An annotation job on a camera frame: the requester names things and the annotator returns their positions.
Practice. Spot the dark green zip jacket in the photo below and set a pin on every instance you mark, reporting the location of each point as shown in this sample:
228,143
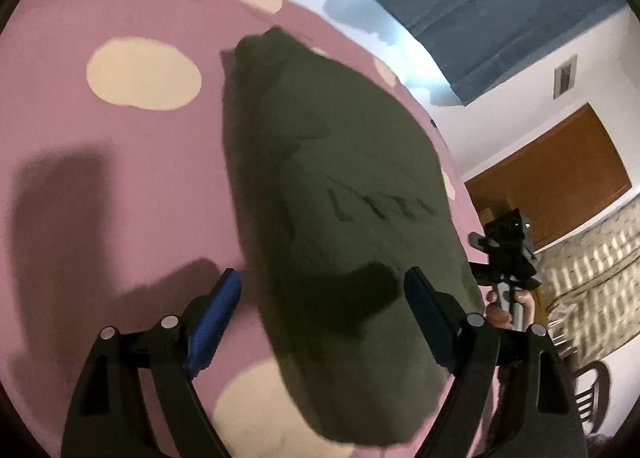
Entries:
350,162

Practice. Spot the brown wooden door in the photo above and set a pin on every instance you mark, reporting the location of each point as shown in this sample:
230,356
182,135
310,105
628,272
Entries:
550,177

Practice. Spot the person's right hand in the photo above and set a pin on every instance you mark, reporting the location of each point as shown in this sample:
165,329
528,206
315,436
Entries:
500,314

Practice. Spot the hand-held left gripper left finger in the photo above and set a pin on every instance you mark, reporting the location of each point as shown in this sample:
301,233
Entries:
216,318

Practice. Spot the blue curtain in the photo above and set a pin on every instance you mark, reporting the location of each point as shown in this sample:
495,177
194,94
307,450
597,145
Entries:
490,7

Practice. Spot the dark slatted chair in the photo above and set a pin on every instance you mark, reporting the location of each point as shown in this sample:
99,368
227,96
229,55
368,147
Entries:
595,388

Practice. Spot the pink dotted bed sheet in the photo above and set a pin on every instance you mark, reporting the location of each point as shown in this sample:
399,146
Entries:
125,172

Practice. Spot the beige patterned bedspread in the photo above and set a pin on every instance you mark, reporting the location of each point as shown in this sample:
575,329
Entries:
595,283

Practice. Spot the grey wall vent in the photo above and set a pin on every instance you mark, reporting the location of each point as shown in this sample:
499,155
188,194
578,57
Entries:
565,76

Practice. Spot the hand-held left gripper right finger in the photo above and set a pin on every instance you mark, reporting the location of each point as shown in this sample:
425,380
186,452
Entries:
429,318

